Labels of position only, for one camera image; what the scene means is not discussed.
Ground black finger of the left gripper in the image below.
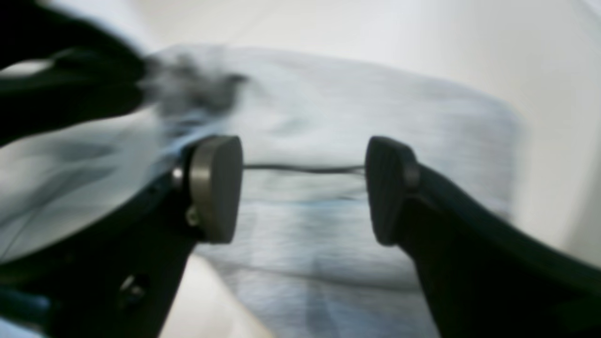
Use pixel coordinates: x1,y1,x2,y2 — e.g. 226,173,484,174
0,0,146,145

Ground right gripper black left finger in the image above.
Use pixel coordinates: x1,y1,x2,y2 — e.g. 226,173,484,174
1,136,243,338

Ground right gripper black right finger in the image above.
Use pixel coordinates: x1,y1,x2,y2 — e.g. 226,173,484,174
365,136,601,338

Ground grey t-shirt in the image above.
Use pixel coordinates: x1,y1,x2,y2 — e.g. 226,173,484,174
1,45,522,338

